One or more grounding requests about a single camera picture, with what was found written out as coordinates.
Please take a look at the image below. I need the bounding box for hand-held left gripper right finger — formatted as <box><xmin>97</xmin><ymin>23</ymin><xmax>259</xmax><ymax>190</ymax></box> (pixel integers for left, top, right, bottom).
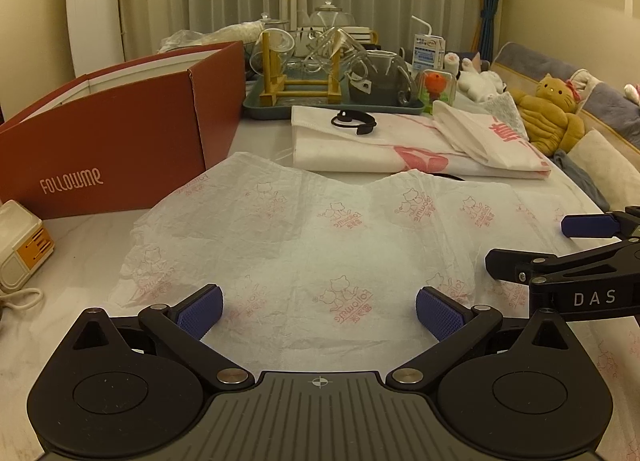
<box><xmin>386</xmin><ymin>286</ymin><xmax>576</xmax><ymax>389</ymax></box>

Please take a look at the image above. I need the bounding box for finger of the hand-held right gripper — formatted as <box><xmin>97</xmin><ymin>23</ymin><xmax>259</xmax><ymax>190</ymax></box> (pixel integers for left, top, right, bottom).
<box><xmin>560</xmin><ymin>211</ymin><xmax>640</xmax><ymax>242</ymax></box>
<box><xmin>485</xmin><ymin>239</ymin><xmax>640</xmax><ymax>288</ymax></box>

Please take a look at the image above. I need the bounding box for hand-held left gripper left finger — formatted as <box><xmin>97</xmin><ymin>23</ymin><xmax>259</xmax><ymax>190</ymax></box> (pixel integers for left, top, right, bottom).
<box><xmin>64</xmin><ymin>284</ymin><xmax>255</xmax><ymax>389</ymax></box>

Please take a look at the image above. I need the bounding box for white pink-printed shopping bag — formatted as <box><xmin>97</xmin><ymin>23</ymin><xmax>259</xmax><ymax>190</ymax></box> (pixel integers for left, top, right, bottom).
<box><xmin>107</xmin><ymin>151</ymin><xmax>640</xmax><ymax>402</ymax></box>

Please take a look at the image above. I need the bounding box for folded white bag red lettering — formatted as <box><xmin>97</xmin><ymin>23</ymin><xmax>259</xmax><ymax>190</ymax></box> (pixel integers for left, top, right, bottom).
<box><xmin>432</xmin><ymin>106</ymin><xmax>552</xmax><ymax>176</ymax></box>

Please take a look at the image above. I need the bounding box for folded white bag pink print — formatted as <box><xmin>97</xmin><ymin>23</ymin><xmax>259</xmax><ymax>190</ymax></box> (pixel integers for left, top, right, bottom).
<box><xmin>291</xmin><ymin>105</ymin><xmax>552</xmax><ymax>179</ymax></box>

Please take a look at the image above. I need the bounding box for black headband on bag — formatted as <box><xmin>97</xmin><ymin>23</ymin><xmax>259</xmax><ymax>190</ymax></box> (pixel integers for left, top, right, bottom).
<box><xmin>331</xmin><ymin>110</ymin><xmax>377</xmax><ymax>134</ymax></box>

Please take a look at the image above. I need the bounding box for white plastic bag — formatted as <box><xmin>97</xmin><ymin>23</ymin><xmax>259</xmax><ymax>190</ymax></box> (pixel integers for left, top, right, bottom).
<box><xmin>160</xmin><ymin>23</ymin><xmax>263</xmax><ymax>54</ymax></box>

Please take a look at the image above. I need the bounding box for dark cloth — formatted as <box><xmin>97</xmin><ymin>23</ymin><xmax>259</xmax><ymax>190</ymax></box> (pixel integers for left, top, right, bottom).
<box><xmin>552</xmin><ymin>150</ymin><xmax>612</xmax><ymax>212</ymax></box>

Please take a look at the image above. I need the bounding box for cream pillow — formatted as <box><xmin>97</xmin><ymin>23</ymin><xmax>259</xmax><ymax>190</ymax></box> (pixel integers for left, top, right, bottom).
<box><xmin>567</xmin><ymin>128</ymin><xmax>640</xmax><ymax>212</ymax></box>

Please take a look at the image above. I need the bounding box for tan plush cat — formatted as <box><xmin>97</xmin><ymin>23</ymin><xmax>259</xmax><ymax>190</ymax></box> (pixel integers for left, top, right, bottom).
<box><xmin>510</xmin><ymin>73</ymin><xmax>587</xmax><ymax>156</ymax></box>

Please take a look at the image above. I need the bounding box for grey lace cloth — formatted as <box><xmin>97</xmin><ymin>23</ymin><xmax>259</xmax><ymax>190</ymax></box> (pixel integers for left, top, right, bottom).
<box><xmin>480</xmin><ymin>91</ymin><xmax>529</xmax><ymax>142</ymax></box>

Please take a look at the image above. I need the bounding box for white plush cat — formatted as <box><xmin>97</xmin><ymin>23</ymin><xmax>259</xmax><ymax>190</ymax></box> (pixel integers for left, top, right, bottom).
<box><xmin>445</xmin><ymin>52</ymin><xmax>506</xmax><ymax>102</ymax></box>

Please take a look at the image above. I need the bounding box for red cardboard box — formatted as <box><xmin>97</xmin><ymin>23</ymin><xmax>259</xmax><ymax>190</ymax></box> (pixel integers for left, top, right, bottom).
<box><xmin>0</xmin><ymin>41</ymin><xmax>246</xmax><ymax>220</ymax></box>

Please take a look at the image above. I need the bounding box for orange toy in clear box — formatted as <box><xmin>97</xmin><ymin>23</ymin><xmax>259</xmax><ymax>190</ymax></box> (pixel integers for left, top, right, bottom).
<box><xmin>419</xmin><ymin>68</ymin><xmax>458</xmax><ymax>114</ymax></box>

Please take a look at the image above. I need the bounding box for white device orange label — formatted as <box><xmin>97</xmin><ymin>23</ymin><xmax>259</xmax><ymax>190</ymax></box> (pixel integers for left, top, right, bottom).
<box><xmin>0</xmin><ymin>200</ymin><xmax>55</xmax><ymax>292</ymax></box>

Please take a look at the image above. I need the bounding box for glass teapot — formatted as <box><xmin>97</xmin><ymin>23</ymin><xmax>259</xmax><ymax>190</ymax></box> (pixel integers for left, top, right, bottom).
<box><xmin>347</xmin><ymin>51</ymin><xmax>418</xmax><ymax>106</ymax></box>

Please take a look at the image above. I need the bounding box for milk carton with straw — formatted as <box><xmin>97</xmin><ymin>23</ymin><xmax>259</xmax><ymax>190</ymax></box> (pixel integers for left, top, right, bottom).
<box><xmin>411</xmin><ymin>16</ymin><xmax>446</xmax><ymax>72</ymax></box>

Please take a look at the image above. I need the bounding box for blue curtain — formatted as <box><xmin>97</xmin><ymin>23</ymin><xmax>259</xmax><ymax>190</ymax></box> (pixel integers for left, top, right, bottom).
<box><xmin>477</xmin><ymin>0</ymin><xmax>508</xmax><ymax>62</ymax></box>

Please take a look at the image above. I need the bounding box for wooden cup rack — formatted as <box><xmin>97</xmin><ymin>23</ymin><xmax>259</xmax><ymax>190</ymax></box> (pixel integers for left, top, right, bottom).
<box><xmin>259</xmin><ymin>30</ymin><xmax>351</xmax><ymax>106</ymax></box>

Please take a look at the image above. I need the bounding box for glass cup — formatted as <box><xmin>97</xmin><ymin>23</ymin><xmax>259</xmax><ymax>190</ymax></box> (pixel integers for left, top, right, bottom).
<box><xmin>302</xmin><ymin>28</ymin><xmax>366</xmax><ymax>72</ymax></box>
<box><xmin>248</xmin><ymin>33</ymin><xmax>296</xmax><ymax>78</ymax></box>

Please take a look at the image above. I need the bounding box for striped ceramic container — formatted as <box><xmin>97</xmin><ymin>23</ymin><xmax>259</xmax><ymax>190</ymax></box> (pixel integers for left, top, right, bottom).
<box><xmin>345</xmin><ymin>26</ymin><xmax>379</xmax><ymax>48</ymax></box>

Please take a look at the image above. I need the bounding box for glass jar with lid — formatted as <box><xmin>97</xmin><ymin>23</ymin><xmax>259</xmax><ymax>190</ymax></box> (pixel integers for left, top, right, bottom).
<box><xmin>307</xmin><ymin>0</ymin><xmax>357</xmax><ymax>30</ymax></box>

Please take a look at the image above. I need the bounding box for white cable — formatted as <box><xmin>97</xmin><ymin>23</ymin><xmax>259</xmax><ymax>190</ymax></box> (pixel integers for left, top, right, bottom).
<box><xmin>0</xmin><ymin>288</ymin><xmax>46</xmax><ymax>313</ymax></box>

